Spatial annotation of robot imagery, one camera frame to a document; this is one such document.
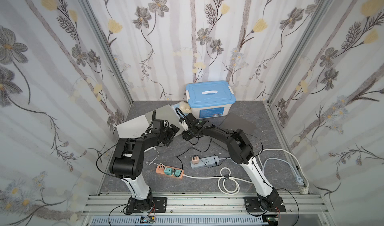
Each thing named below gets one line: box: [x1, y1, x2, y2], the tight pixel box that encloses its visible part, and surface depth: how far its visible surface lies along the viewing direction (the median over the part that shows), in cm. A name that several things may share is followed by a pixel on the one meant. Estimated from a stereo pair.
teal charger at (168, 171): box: [164, 167, 173, 176], surface depth 80 cm
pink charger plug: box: [191, 156, 200, 164], surface depth 85 cm
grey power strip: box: [190, 155, 220, 169], surface depth 88 cm
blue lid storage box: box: [186, 80, 236, 119], surface depth 106 cm
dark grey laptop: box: [219, 112, 257, 134], surface depth 112 cm
